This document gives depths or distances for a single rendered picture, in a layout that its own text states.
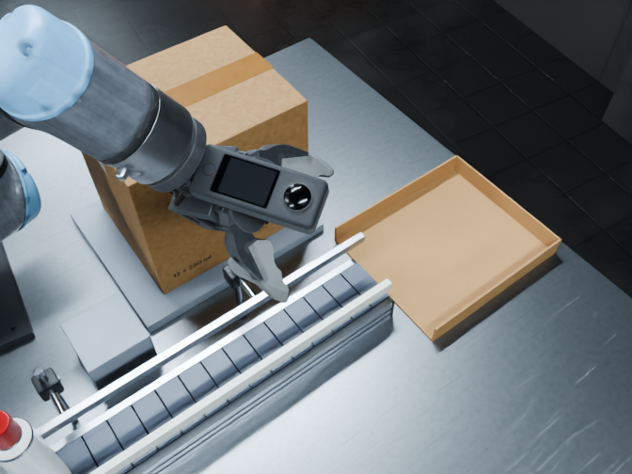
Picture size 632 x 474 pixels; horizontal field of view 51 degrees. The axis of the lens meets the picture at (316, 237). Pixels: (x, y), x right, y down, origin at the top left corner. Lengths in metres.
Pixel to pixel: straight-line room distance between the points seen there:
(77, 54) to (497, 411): 0.80
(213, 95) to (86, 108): 0.54
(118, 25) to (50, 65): 2.79
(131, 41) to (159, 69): 2.06
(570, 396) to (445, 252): 0.32
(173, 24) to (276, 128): 2.25
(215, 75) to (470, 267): 0.54
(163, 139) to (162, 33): 2.65
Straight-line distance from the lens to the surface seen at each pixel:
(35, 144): 1.47
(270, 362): 0.97
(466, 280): 1.16
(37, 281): 1.24
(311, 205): 0.55
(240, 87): 1.04
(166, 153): 0.54
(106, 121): 0.51
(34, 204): 1.09
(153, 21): 3.27
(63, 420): 0.94
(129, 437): 0.99
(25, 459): 0.86
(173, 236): 1.03
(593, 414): 1.11
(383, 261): 1.16
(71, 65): 0.50
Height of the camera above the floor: 1.77
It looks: 52 degrees down
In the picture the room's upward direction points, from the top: straight up
